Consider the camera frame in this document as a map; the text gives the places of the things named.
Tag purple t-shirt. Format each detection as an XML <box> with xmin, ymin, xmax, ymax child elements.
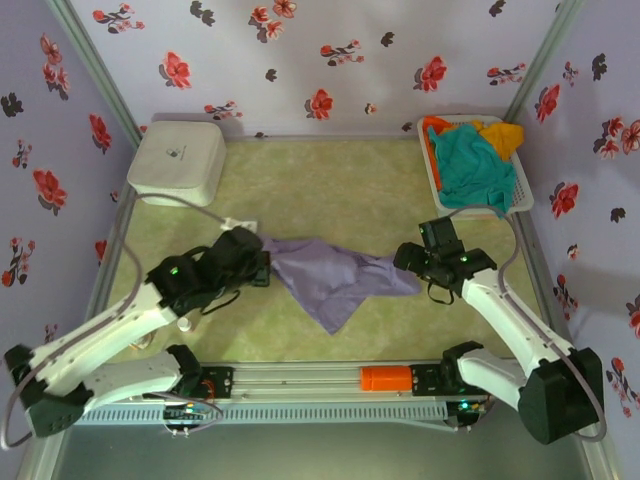
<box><xmin>259</xmin><ymin>234</ymin><xmax>424</xmax><ymax>336</ymax></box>

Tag green marbled table mat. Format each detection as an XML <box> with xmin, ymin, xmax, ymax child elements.
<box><xmin>102</xmin><ymin>139</ymin><xmax>551</xmax><ymax>364</ymax></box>

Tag white plastic mesh basket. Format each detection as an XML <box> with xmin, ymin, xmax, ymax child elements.
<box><xmin>417</xmin><ymin>114</ymin><xmax>535</xmax><ymax>217</ymax></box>

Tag teal t-shirt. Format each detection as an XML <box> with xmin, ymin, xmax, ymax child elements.
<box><xmin>427</xmin><ymin>124</ymin><xmax>519</xmax><ymax>215</ymax></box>

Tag orange cylinder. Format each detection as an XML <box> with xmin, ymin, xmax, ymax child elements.
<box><xmin>359</xmin><ymin>366</ymin><xmax>414</xmax><ymax>393</ymax></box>

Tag white storage box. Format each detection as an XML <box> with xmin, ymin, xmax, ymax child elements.
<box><xmin>126</xmin><ymin>119</ymin><xmax>227</xmax><ymax>207</ymax></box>

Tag orange t-shirt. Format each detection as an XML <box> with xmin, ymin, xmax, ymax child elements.
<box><xmin>422</xmin><ymin>115</ymin><xmax>454</xmax><ymax>194</ymax></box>

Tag small circuit board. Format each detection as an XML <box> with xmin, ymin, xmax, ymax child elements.
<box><xmin>449</xmin><ymin>397</ymin><xmax>494</xmax><ymax>429</ymax></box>
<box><xmin>162</xmin><ymin>402</ymin><xmax>209</xmax><ymax>424</ymax></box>

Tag yellow t-shirt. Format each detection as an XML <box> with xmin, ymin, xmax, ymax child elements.
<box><xmin>472</xmin><ymin>118</ymin><xmax>526</xmax><ymax>164</ymax></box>

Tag aluminium table side rail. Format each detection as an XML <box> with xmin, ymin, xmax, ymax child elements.
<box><xmin>82</xmin><ymin>139</ymin><xmax>146</xmax><ymax>361</ymax></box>
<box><xmin>512</xmin><ymin>209</ymin><xmax>569</xmax><ymax>351</ymax></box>

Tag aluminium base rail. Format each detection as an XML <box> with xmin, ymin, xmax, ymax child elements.
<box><xmin>199</xmin><ymin>362</ymin><xmax>496</xmax><ymax>401</ymax></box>

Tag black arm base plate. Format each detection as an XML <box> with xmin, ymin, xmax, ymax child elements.
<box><xmin>199</xmin><ymin>366</ymin><xmax>236</xmax><ymax>401</ymax></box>
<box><xmin>409</xmin><ymin>363</ymin><xmax>446</xmax><ymax>396</ymax></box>

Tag white slotted cable duct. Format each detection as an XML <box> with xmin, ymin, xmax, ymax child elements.
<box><xmin>69</xmin><ymin>402</ymin><xmax>449</xmax><ymax>426</ymax></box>

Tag aluminium frame post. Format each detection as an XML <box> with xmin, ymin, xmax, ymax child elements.
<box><xmin>504</xmin><ymin>0</ymin><xmax>586</xmax><ymax>126</ymax></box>
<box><xmin>44</xmin><ymin>0</ymin><xmax>144</xmax><ymax>146</ymax></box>

